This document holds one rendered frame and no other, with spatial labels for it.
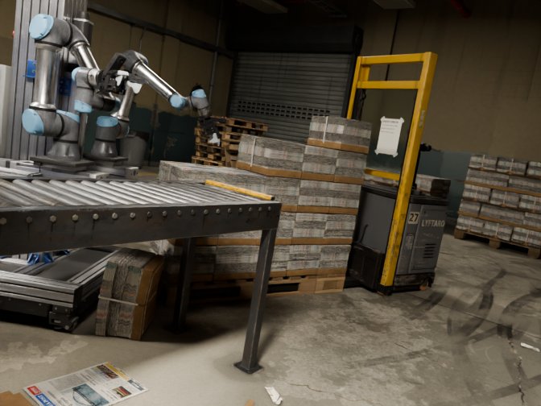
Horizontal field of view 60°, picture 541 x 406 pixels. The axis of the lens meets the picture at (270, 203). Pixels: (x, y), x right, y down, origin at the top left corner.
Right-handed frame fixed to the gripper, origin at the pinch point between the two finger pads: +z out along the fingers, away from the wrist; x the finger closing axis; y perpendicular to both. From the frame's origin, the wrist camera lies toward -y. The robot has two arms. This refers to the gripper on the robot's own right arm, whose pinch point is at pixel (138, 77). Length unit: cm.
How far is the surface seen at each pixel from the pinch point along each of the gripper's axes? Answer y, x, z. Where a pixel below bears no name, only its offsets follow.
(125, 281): 91, -33, -13
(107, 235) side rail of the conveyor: 58, 35, 37
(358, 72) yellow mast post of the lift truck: -80, -235, 4
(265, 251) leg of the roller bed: 60, -49, 49
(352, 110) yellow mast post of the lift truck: -49, -239, 5
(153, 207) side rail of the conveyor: 47, 20, 39
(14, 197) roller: 52, 52, 15
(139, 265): 82, -36, -10
